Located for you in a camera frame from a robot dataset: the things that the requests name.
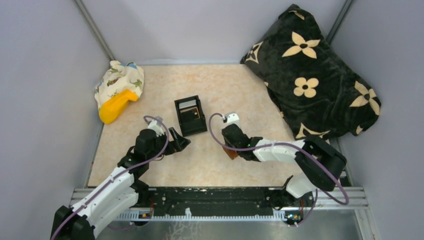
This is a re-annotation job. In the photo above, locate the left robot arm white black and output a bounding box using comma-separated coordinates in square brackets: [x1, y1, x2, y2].
[50, 127, 191, 240]

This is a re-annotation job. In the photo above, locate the black plastic card tray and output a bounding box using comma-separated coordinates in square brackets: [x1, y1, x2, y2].
[174, 95, 208, 137]

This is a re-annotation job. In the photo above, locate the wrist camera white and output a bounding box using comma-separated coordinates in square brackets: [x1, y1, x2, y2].
[222, 112, 241, 127]
[146, 116, 165, 137]

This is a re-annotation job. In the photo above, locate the black floral plush blanket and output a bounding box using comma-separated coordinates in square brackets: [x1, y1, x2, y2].
[240, 4, 382, 140]

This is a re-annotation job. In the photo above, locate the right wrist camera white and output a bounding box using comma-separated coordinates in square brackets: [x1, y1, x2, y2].
[222, 112, 241, 127]

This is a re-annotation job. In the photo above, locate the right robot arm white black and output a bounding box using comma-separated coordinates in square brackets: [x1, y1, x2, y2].
[221, 124, 347, 199]

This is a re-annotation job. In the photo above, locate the dark card in tray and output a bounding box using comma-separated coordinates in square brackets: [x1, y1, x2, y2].
[180, 106, 200, 123]

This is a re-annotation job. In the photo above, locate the aluminium front rail frame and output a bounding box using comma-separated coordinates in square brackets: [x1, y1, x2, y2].
[67, 187, 369, 222]

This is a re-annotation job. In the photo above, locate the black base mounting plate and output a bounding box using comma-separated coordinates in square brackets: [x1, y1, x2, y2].
[135, 187, 314, 217]

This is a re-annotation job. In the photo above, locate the brown leather card holder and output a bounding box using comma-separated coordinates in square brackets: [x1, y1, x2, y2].
[222, 146, 239, 160]

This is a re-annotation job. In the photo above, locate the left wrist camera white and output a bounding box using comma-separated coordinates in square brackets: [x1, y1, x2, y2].
[146, 116, 165, 137]

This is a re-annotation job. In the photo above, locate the dinosaur print yellow cloth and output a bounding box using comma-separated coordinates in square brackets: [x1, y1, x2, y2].
[94, 60, 145, 125]

